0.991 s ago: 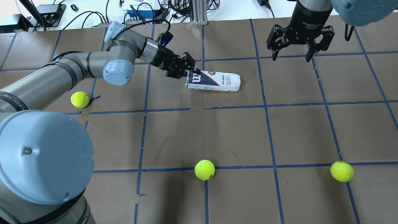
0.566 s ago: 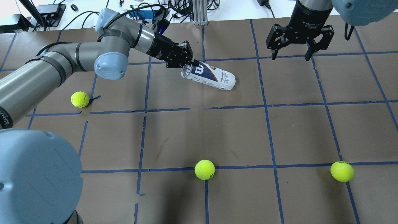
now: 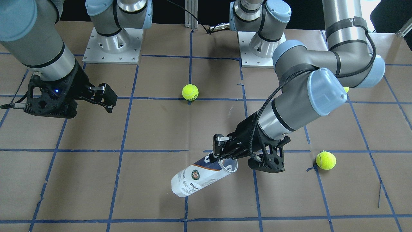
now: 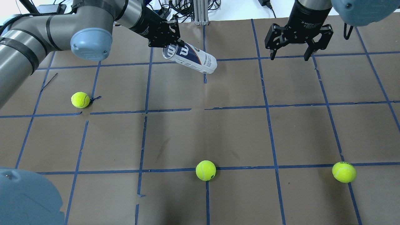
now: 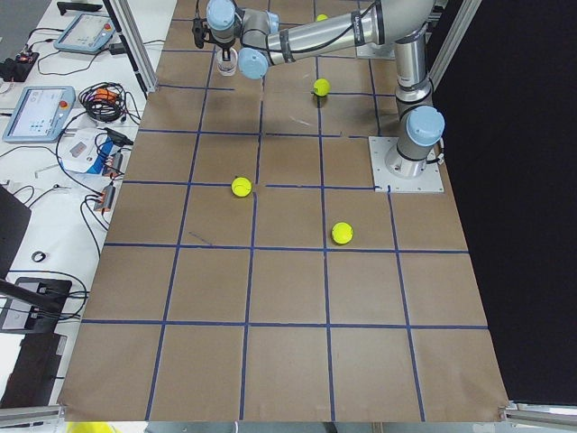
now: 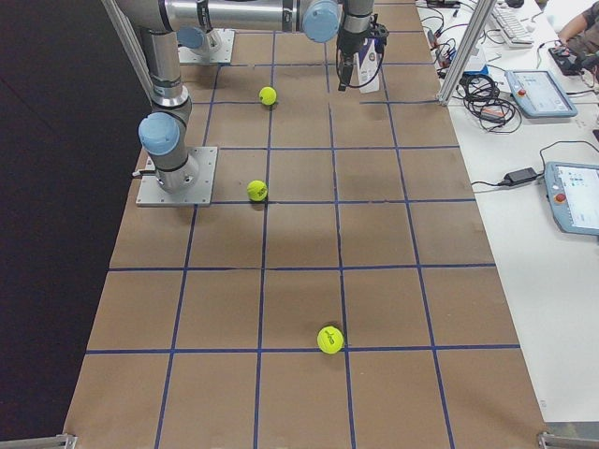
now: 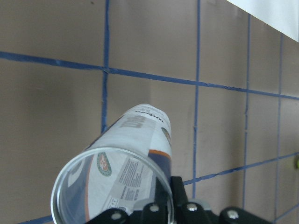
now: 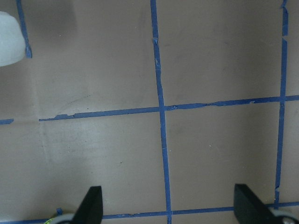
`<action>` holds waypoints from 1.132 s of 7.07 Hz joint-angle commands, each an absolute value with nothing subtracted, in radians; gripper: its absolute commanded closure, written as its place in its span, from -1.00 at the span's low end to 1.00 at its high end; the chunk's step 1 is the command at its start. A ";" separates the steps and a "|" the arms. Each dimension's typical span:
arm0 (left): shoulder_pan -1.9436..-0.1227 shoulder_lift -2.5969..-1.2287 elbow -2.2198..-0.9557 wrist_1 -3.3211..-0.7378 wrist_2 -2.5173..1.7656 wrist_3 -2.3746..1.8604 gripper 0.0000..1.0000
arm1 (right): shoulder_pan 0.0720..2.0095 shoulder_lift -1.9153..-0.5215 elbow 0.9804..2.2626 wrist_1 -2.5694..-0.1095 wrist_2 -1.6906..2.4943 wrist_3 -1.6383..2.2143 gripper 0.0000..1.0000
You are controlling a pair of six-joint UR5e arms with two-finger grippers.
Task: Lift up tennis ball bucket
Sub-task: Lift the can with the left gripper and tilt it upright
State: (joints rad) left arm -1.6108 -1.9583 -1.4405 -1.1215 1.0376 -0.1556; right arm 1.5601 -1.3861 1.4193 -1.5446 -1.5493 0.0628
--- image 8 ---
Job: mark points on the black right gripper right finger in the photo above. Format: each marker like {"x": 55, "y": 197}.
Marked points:
{"x": 249, "y": 209}

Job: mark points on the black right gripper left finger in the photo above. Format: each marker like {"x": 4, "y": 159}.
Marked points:
{"x": 90, "y": 210}

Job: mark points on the white tennis ball can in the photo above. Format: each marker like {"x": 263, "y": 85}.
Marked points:
{"x": 12, "y": 43}

